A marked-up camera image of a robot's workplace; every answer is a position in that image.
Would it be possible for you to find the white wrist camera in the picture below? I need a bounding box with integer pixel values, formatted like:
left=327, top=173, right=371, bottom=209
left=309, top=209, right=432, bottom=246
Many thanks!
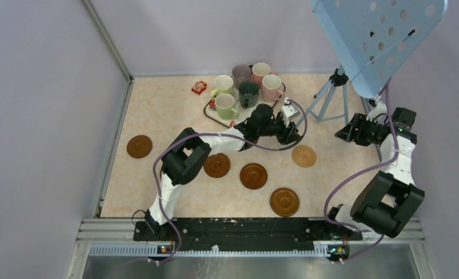
left=367, top=99, right=387, bottom=123
left=281, top=98, right=300, bottom=126

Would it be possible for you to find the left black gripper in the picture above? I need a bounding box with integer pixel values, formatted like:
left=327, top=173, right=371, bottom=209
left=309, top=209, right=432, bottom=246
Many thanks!
left=257, top=115, right=302, bottom=145

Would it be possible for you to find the pink mug front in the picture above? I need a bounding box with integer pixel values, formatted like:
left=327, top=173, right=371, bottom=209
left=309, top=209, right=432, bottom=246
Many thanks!
left=261, top=74, right=284, bottom=102

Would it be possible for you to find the brown coaster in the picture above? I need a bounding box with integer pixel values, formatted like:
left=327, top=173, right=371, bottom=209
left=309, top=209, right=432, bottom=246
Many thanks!
left=126, top=135, right=153, bottom=159
left=270, top=187, right=300, bottom=217
left=203, top=153, right=231, bottom=178
left=239, top=163, right=268, bottom=190

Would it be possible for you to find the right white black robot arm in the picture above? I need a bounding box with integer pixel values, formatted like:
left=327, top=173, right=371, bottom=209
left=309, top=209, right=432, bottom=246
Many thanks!
left=324, top=108, right=425, bottom=239

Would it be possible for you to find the pink mug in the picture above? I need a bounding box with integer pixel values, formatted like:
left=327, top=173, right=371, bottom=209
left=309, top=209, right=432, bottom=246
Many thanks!
left=251, top=62, right=278, bottom=88
left=261, top=74, right=284, bottom=102

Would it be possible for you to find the pink mug back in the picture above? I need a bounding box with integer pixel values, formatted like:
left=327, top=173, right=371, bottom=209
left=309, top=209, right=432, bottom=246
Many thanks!
left=251, top=62, right=278, bottom=88

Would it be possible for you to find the dark green mug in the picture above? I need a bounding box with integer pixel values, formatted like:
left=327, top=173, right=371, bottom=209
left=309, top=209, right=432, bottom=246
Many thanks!
left=239, top=81, right=259, bottom=109

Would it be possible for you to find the green mug front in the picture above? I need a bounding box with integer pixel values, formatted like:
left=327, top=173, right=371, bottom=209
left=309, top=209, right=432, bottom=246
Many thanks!
left=214, top=94, right=239, bottom=120

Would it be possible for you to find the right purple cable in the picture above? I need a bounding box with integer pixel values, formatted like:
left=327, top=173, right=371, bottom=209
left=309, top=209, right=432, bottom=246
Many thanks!
left=324, top=83, right=400, bottom=264

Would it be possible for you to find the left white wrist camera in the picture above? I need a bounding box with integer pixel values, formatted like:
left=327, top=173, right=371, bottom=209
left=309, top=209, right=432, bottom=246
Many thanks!
left=281, top=98, right=300, bottom=126

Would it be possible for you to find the red snack packet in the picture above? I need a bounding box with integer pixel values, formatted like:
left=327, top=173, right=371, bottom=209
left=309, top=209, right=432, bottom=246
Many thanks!
left=191, top=80, right=207, bottom=95

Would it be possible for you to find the light tan coaster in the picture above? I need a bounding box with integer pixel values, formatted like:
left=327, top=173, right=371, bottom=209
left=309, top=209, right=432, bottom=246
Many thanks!
left=292, top=145, right=317, bottom=168

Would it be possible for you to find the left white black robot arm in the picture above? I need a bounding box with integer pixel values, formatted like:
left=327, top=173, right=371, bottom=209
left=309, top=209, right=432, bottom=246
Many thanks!
left=145, top=98, right=306, bottom=240

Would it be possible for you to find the purple mug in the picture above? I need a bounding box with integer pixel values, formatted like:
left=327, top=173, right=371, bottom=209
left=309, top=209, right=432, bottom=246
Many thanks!
left=232, top=64, right=252, bottom=90

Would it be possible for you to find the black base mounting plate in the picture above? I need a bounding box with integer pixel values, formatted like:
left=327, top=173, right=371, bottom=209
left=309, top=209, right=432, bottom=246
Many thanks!
left=133, top=217, right=363, bottom=252

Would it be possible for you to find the light blue music stand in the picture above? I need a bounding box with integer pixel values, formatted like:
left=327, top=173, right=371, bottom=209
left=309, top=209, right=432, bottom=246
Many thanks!
left=296, top=0, right=449, bottom=126

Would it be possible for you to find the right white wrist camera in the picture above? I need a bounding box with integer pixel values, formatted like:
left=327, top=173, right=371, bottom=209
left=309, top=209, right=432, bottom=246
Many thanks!
left=367, top=99, right=387, bottom=123

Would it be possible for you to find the green mug back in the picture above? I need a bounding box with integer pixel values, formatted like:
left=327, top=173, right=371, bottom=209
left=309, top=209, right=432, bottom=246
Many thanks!
left=210, top=75, right=234, bottom=98

